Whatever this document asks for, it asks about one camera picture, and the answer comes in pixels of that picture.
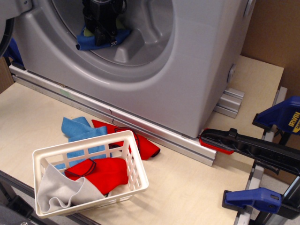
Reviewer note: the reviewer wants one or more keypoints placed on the white plastic laundry basket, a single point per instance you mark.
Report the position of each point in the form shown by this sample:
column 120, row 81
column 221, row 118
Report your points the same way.
column 116, row 145

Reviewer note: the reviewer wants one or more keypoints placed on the grey cloth in basket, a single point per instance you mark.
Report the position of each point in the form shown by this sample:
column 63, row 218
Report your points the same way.
column 57, row 192

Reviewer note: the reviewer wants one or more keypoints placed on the black metal frame bar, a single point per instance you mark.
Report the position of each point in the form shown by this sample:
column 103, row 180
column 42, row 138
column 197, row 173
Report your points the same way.
column 15, row 208

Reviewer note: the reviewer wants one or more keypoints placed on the light blue cloth on table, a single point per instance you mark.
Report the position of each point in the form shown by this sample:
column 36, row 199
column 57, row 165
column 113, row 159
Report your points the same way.
column 79, row 129

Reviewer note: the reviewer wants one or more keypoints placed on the blue Irwin clamp upper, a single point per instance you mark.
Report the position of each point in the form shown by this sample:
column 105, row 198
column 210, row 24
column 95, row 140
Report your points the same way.
column 285, row 115

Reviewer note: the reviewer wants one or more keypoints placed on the dark blue cloth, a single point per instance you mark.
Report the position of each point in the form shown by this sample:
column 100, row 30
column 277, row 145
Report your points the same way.
column 88, row 43

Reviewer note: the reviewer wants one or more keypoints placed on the short aluminium extrusion block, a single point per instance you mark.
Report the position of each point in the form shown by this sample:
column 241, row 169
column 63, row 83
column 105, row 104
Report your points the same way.
column 230, row 102

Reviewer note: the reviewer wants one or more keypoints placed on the blue clamp lower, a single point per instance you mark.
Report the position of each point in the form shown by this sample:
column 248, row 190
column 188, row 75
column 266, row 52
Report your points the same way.
column 266, row 200

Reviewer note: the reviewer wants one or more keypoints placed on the grey toy washing machine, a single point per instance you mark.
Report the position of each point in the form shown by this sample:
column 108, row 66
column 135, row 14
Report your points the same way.
column 171, row 70

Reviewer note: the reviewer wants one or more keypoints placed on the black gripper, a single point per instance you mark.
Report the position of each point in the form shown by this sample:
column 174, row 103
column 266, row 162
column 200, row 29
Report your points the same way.
column 100, row 18

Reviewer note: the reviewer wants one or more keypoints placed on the blue clamp behind machine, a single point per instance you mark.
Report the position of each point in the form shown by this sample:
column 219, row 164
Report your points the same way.
column 13, row 53

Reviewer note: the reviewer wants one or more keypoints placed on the red cloth in basket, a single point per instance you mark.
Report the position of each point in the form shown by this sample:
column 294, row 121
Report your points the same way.
column 105, row 174

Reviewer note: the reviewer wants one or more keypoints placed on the brown cardboard panel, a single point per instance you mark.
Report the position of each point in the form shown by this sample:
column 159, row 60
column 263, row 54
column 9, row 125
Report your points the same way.
column 273, row 36

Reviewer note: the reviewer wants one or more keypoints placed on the grey washing machine door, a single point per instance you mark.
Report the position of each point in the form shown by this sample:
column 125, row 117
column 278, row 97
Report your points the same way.
column 9, row 10

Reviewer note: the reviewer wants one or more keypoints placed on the red cloth on table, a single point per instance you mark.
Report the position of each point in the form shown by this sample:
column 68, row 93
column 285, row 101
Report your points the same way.
column 146, row 148

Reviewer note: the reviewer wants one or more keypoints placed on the long aluminium extrusion rail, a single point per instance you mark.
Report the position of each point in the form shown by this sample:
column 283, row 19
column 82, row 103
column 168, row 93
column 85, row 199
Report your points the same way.
column 187, row 146

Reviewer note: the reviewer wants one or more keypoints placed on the green cloth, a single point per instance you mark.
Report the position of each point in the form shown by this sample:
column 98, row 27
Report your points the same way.
column 119, row 26

